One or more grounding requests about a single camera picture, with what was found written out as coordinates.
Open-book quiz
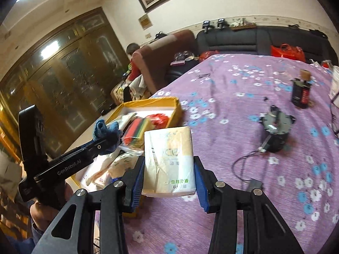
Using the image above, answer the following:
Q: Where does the yellow wall plaque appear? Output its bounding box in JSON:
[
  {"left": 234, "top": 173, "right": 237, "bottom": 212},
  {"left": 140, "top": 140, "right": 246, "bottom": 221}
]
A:
[{"left": 138, "top": 13, "right": 153, "bottom": 30}]

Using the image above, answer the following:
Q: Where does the red bag with handles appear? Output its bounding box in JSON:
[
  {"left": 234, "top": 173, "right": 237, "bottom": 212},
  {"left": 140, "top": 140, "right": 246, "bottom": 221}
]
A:
[{"left": 270, "top": 44, "right": 305, "bottom": 61}]

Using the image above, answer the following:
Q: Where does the beige tissue packet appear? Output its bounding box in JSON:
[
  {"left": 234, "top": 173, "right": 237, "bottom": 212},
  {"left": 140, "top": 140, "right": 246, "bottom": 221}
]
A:
[{"left": 142, "top": 126, "right": 198, "bottom": 198}]

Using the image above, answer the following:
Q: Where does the purple floral tablecloth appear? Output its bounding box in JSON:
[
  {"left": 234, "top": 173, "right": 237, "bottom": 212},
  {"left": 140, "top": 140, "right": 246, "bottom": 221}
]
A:
[{"left": 94, "top": 53, "right": 339, "bottom": 254}]

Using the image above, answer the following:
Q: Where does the black capacitor box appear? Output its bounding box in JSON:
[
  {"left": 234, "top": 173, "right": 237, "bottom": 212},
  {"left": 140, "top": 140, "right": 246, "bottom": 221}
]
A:
[{"left": 247, "top": 179, "right": 264, "bottom": 191}]

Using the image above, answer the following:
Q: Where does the thin black cable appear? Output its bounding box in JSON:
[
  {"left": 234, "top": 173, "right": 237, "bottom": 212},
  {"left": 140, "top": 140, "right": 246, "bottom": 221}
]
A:
[{"left": 232, "top": 148, "right": 265, "bottom": 184}]

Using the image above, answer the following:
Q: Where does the dark bottle with wooden cap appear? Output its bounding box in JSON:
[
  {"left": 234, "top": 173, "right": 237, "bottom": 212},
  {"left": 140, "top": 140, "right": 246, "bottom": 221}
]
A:
[{"left": 291, "top": 69, "right": 312, "bottom": 109}]

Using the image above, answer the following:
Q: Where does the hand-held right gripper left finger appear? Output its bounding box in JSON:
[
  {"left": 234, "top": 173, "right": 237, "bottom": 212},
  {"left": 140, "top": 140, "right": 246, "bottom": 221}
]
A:
[{"left": 30, "top": 156, "right": 146, "bottom": 254}]

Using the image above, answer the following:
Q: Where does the yellow cardboard box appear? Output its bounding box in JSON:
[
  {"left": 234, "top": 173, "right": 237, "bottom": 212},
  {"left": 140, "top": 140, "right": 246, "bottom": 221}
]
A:
[{"left": 65, "top": 97, "right": 183, "bottom": 212}]

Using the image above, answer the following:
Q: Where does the white plastic jar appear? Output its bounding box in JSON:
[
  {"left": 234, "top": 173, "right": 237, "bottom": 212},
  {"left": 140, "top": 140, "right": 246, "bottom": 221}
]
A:
[{"left": 329, "top": 66, "right": 339, "bottom": 99}]

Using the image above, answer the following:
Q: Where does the black cloth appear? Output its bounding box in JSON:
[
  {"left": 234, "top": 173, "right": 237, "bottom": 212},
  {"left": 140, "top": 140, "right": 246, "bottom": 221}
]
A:
[{"left": 308, "top": 29, "right": 329, "bottom": 38}]

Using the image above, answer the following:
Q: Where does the black sofa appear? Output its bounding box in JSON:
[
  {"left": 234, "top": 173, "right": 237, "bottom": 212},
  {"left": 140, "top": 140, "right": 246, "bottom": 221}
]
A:
[{"left": 195, "top": 26, "right": 339, "bottom": 66}]

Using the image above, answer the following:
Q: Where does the black cylindrical motor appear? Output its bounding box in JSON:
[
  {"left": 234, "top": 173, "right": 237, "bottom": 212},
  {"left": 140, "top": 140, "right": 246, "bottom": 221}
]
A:
[{"left": 258, "top": 105, "right": 296, "bottom": 153}]

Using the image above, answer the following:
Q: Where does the brown armchair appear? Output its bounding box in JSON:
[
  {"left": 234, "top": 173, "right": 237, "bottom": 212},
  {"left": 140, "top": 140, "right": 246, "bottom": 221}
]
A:
[{"left": 131, "top": 29, "right": 198, "bottom": 96}]

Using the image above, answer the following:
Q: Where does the red plastic bag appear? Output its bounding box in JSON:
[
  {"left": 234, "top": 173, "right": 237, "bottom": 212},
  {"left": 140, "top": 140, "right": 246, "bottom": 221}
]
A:
[{"left": 147, "top": 113, "right": 170, "bottom": 126}]

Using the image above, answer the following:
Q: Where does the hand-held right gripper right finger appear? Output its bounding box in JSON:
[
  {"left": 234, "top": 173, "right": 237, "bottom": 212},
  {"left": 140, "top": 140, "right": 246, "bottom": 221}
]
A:
[{"left": 193, "top": 156, "right": 305, "bottom": 254}]

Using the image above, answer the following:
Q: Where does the person's left hand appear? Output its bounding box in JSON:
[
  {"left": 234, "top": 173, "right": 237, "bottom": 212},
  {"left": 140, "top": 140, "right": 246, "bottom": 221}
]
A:
[{"left": 30, "top": 182, "right": 72, "bottom": 232}]

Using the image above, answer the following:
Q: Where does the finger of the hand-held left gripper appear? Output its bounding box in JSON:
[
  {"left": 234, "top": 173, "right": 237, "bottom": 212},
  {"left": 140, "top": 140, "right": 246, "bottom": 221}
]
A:
[{"left": 87, "top": 134, "right": 124, "bottom": 157}]

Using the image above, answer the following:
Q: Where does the dark wooden cabinet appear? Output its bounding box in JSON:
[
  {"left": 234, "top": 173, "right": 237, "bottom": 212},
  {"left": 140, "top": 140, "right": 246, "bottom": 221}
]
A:
[{"left": 0, "top": 7, "right": 130, "bottom": 162}]

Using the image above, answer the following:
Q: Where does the large multicoloured strips pack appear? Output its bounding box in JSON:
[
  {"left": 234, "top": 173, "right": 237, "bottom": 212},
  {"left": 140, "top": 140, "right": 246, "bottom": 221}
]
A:
[{"left": 122, "top": 118, "right": 153, "bottom": 146}]

